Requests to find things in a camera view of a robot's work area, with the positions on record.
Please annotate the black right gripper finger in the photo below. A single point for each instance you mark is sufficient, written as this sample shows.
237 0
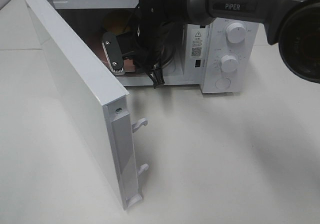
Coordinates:
113 53

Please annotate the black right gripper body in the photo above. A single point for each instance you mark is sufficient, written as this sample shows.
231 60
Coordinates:
157 18

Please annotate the pink round plate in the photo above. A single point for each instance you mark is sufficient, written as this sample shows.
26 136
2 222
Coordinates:
127 67

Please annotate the burger with sesame-free bun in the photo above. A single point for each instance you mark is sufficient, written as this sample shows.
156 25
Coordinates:
117 21

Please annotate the white microwave door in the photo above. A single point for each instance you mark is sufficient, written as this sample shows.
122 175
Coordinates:
95 99

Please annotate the round white door-release button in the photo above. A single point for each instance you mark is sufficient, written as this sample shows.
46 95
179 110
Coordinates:
223 83

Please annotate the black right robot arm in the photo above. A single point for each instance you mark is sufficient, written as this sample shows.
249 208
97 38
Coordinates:
292 24

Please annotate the glass microwave turntable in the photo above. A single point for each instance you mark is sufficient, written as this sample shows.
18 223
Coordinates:
167 55

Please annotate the white microwave oven body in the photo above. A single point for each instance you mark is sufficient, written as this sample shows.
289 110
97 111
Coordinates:
199 49

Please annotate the upper white power knob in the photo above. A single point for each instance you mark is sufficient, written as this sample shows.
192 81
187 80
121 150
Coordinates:
236 32

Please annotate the lower white timer knob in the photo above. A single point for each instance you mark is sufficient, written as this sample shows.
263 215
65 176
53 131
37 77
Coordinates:
229 63

